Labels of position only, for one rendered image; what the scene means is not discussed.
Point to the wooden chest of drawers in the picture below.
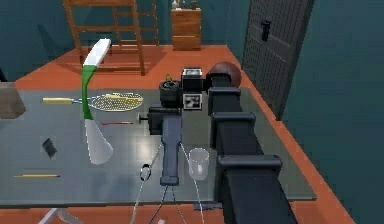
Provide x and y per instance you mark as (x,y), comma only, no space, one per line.
(186,30)

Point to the red pen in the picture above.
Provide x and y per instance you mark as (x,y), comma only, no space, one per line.
(116,123)

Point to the brown ball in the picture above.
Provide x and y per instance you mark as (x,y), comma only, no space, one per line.
(233,71)

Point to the black flat card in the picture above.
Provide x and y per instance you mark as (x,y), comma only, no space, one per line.
(49,147)

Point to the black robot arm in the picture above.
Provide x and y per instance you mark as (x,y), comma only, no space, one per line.
(243,186)

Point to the yellow pencil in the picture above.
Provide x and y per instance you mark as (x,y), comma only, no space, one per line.
(36,175)

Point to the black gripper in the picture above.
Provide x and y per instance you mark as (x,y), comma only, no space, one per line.
(170,150)

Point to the brown box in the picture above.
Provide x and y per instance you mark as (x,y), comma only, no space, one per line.
(10,101)

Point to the clear glass cup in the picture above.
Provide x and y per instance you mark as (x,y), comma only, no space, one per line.
(199,164)

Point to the wooden ladder frame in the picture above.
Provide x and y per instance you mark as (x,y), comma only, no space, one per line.
(136,40)

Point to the dark grey room door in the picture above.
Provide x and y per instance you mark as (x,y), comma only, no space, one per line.
(273,66)

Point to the yellow tennis racket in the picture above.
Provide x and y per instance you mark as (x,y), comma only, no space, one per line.
(115,102)

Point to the dark grey dining table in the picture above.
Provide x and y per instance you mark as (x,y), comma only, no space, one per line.
(66,190)

